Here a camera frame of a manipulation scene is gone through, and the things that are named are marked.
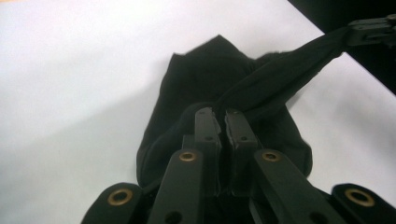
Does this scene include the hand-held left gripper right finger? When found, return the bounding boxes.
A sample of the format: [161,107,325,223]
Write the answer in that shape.
[224,107,260,198]

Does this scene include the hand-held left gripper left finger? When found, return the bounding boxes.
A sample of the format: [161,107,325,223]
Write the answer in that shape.
[181,106,223,198]

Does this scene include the black pants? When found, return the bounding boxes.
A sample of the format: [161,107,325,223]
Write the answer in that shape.
[135,26,351,200]

